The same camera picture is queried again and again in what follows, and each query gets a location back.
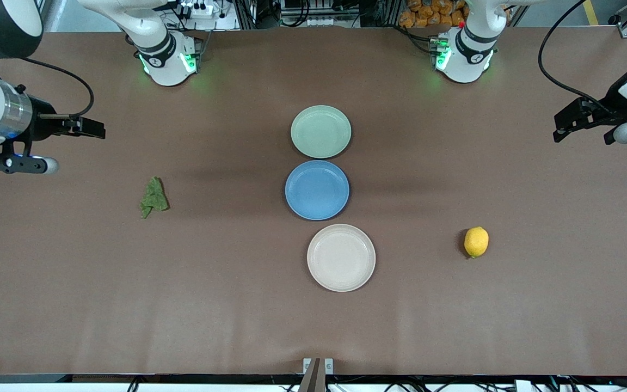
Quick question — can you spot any yellow lemon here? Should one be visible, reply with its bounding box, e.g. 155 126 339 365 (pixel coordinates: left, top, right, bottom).
464 226 490 259

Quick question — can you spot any beige plate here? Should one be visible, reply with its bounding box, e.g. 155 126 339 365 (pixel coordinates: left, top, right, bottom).
306 223 377 293

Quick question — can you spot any pale green plate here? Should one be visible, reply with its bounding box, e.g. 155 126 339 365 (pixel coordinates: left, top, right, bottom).
291 105 353 159

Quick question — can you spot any blue plate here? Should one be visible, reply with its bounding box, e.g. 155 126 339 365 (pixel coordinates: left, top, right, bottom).
285 160 351 221

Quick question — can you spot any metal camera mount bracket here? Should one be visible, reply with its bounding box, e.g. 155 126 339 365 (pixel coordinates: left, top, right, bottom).
303 358 334 392

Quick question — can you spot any orange snack bag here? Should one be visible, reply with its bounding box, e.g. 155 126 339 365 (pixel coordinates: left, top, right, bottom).
399 0 468 29

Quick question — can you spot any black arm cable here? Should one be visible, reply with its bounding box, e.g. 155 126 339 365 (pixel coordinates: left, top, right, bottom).
0 57 95 118
537 0 611 113

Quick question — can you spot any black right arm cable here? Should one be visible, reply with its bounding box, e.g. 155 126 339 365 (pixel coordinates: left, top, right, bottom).
0 57 95 118

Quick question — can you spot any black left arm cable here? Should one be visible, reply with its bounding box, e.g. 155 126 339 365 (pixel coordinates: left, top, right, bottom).
537 0 611 113

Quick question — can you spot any dark equipment rack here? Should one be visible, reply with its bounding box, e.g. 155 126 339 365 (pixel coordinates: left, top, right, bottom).
235 0 401 29

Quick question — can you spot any green lettuce leaf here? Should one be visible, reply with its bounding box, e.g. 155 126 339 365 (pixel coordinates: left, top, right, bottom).
139 176 170 219

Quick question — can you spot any white power strip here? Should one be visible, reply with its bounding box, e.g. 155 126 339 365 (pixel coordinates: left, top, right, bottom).
179 2 214 17

